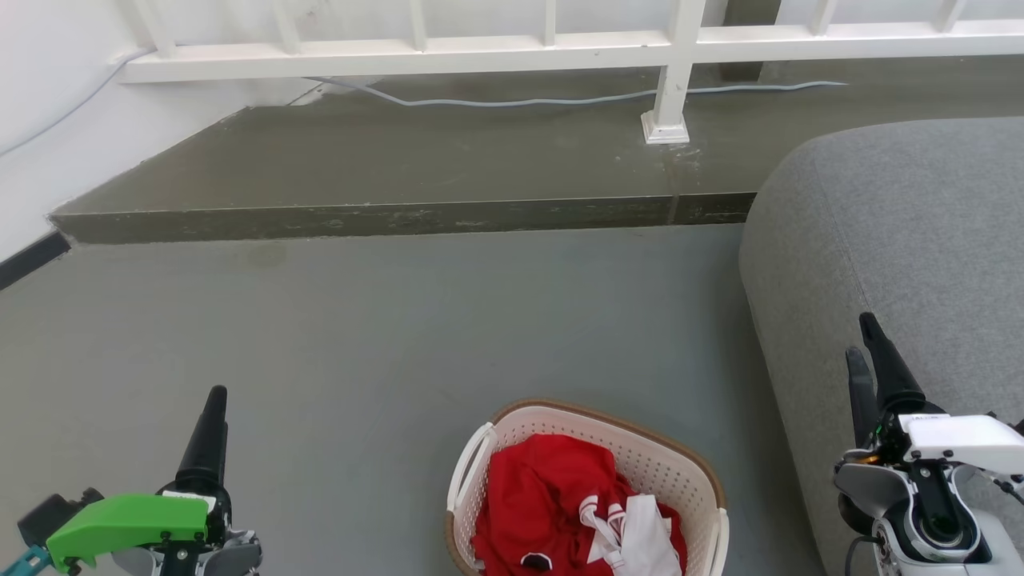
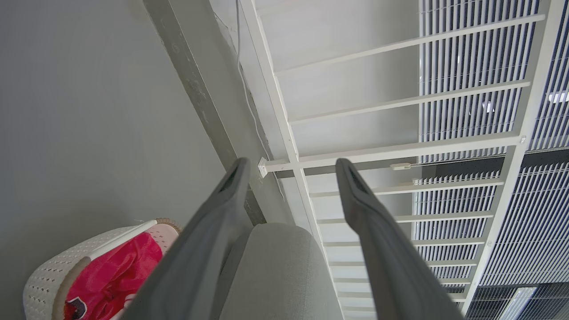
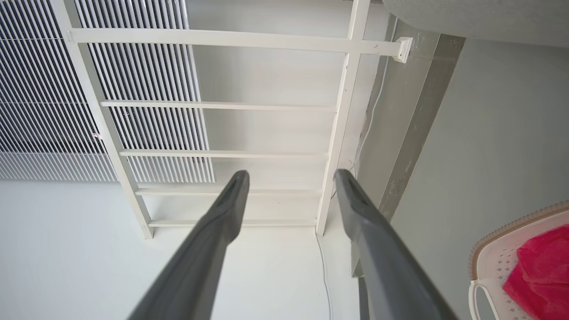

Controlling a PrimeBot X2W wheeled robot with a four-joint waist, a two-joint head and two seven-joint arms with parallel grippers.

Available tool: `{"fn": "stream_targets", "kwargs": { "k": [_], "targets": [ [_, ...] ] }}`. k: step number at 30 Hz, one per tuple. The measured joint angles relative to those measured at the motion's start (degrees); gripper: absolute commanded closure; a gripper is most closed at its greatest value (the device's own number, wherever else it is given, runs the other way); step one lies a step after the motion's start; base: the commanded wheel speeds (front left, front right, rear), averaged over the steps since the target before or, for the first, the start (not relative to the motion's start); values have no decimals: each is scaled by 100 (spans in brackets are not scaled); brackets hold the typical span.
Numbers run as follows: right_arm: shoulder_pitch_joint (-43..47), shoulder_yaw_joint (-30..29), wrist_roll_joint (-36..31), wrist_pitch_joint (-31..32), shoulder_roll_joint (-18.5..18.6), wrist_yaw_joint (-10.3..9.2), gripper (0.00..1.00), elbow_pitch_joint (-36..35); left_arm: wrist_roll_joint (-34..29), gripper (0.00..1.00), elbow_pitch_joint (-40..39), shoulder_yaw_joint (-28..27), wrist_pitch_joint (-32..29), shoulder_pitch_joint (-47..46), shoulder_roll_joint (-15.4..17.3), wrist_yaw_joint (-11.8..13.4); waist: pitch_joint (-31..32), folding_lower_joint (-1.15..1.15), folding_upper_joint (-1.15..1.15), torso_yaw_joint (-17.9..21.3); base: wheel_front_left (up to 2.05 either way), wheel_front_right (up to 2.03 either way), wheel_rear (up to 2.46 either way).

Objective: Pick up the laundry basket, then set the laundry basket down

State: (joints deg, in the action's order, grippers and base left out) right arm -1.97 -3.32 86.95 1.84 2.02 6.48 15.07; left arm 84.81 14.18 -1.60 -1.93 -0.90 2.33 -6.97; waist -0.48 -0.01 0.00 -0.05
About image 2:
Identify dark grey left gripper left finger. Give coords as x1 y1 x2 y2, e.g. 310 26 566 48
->
122 157 252 320

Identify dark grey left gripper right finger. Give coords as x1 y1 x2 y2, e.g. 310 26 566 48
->
335 158 465 320

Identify white perforated laundry basket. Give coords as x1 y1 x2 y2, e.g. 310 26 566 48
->
23 218 182 320

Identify red garment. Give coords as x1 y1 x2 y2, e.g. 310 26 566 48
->
64 232 164 320

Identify grey sofa cushion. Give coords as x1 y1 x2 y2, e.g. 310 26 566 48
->
213 223 345 320

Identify white metal railing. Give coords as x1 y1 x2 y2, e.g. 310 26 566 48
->
238 0 569 320

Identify white slatted window blinds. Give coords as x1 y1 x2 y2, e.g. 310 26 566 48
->
411 0 569 320

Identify thin white cable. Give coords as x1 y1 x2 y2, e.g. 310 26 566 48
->
235 0 286 201

